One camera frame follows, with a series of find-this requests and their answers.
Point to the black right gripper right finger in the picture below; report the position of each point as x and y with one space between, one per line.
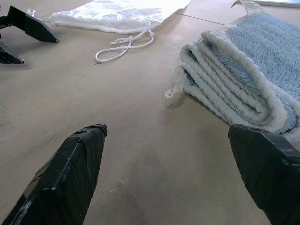
269 173

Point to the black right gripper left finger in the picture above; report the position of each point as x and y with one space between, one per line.
68 182

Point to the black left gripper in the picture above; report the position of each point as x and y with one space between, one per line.
3 24

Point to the blue and white fluffy towel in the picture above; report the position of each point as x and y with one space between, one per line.
246 70

